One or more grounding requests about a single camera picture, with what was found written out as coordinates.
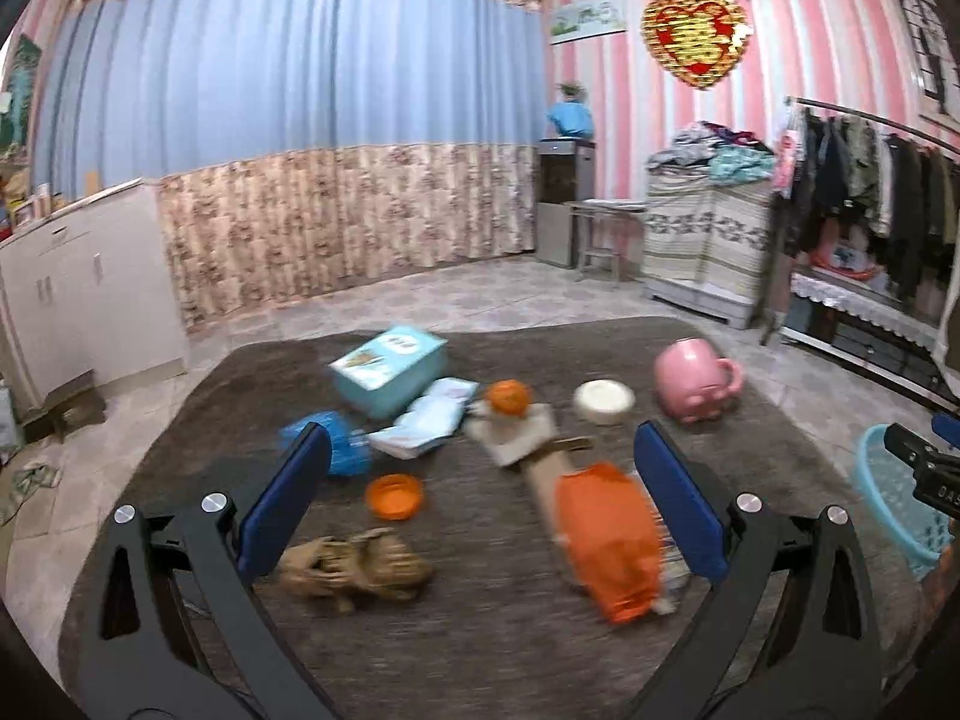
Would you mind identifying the light blue plastic basket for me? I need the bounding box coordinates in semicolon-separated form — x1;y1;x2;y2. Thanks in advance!
853;424;950;580

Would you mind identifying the cardboard box on floor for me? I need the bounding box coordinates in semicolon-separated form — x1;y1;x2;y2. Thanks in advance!
21;371;107;445

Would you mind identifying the blue vase with plant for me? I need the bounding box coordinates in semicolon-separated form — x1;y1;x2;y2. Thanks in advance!
545;80;596;142

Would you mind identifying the green wall poster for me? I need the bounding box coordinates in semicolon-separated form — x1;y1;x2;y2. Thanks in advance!
0;34;44;166

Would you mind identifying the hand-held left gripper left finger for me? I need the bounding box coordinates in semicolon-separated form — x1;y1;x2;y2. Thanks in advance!
79;422;338;720

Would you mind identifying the cabinet under patterned cloth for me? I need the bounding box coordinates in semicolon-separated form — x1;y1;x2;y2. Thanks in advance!
641;163;778;332

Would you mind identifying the teal cardboard box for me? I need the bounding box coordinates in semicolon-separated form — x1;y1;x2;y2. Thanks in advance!
328;325;449;421

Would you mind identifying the white cabinet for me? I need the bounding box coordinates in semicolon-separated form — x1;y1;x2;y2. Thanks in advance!
0;178;190;421

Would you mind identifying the orange small bowl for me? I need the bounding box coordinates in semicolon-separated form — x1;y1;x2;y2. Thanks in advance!
365;474;425;522

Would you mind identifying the blue curtain with floral trim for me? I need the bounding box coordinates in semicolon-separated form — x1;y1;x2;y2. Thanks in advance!
34;0;545;335

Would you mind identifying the light cardboard piece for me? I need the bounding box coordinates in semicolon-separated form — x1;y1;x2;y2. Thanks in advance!
463;403;561;472

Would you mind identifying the orange plastic bag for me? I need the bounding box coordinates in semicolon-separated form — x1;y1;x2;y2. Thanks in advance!
555;463;668;625

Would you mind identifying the crumpled floor cloth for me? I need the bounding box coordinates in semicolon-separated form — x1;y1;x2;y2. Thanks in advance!
0;461;62;527

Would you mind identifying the small metal stool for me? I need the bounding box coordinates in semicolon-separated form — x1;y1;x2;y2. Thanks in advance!
564;197;647;284

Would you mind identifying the pile of clothes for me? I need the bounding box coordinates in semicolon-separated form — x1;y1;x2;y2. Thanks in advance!
646;121;778;182

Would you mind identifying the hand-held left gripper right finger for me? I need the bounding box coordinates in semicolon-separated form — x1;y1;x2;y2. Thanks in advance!
615;420;886;720

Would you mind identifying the row of hanging clothes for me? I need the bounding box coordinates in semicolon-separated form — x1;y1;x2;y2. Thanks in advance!
772;105;960;310

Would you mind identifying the metal clothes rack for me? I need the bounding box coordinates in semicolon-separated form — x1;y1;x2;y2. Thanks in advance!
757;95;960;361

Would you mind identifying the blue plastic bag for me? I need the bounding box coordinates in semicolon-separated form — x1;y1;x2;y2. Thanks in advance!
281;411;374;479

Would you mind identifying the red gold heart decoration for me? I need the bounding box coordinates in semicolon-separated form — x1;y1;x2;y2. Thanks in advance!
640;0;753;91

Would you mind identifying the pink pig mug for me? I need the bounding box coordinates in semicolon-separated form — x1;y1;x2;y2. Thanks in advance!
652;337;745;425

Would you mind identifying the low cabinet with lace cloth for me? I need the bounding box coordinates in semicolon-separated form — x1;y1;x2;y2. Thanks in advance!
780;262;960;415

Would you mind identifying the framed wall picture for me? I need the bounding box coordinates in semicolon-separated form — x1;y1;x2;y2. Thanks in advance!
892;0;960;119

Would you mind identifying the dark water dispenser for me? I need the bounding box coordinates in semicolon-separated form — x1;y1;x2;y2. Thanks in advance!
534;138;598;268

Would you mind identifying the landscape wall picture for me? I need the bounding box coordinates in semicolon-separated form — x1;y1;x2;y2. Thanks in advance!
550;0;628;45

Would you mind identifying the brown tree figurine toy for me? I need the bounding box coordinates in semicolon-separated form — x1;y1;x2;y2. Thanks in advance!
274;527;436;616

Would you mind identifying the white round lid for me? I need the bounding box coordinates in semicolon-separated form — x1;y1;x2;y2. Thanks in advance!
574;379;637;426

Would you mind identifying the pink plastic basin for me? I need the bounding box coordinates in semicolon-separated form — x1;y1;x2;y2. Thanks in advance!
812;236;880;280

